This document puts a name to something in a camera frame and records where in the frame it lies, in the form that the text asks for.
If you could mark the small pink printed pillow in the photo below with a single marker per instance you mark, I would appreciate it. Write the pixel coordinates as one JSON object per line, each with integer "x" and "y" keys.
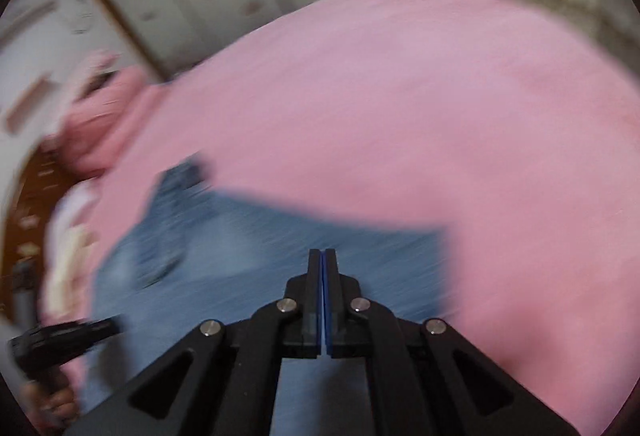
{"x": 75, "y": 206}

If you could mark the blue denim jacket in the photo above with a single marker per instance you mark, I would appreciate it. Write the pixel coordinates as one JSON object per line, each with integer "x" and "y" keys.
{"x": 225, "y": 256}

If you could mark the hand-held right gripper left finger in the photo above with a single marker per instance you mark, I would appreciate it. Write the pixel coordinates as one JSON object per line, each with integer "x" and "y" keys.
{"x": 300, "y": 316}

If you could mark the pink bed blanket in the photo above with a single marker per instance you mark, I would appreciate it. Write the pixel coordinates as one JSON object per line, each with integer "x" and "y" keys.
{"x": 400, "y": 116}

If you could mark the wooden headboard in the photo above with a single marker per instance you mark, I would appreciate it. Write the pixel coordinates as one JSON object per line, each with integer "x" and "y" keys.
{"x": 35, "y": 211}

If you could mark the wooden wall shelf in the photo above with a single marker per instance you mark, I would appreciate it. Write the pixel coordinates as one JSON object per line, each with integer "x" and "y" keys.
{"x": 30, "y": 103}

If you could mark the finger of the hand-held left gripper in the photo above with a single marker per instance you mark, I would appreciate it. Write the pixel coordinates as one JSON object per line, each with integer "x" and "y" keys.
{"x": 95, "y": 331}

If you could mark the pink lace-trimmed pillow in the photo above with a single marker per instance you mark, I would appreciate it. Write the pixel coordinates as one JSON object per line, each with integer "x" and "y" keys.
{"x": 95, "y": 71}

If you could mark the white folded cloth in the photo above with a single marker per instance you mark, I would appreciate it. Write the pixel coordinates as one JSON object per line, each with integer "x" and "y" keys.
{"x": 65, "y": 266}

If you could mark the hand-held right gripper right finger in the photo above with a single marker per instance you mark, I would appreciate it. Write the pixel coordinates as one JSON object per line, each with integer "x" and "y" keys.
{"x": 345, "y": 316}

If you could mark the pink folded quilt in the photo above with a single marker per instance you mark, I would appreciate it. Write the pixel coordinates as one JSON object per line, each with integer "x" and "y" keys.
{"x": 105, "y": 116}

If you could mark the person's left hand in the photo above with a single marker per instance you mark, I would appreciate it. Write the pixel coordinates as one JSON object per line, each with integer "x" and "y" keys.
{"x": 57, "y": 403}

